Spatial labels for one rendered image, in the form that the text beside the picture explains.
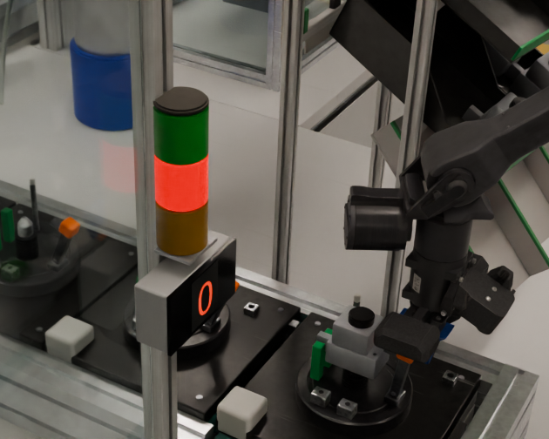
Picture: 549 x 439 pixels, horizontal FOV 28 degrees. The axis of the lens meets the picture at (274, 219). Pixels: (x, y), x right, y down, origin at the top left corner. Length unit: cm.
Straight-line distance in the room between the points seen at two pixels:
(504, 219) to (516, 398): 27
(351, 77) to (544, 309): 82
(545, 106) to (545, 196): 59
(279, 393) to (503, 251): 39
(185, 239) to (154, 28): 21
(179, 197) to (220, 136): 107
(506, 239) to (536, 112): 48
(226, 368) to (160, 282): 34
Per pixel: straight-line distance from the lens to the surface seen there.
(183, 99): 98
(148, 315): 105
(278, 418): 130
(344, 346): 126
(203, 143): 99
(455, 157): 107
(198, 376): 135
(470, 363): 143
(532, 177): 165
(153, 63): 97
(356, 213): 111
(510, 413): 136
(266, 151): 203
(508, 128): 108
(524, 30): 133
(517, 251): 153
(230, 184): 193
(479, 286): 117
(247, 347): 139
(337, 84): 229
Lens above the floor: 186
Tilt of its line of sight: 33 degrees down
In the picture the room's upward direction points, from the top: 3 degrees clockwise
